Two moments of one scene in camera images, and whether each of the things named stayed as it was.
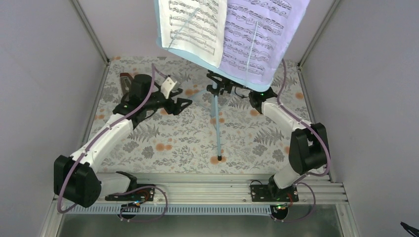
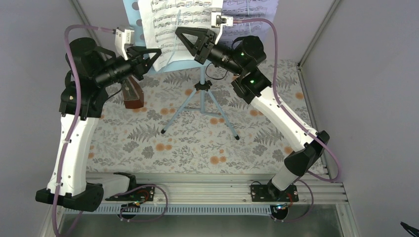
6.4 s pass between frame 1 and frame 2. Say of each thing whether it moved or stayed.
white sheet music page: moved
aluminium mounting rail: stayed
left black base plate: stayed
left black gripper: moved
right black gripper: moved
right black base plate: stayed
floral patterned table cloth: stayed
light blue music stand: moved
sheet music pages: moved
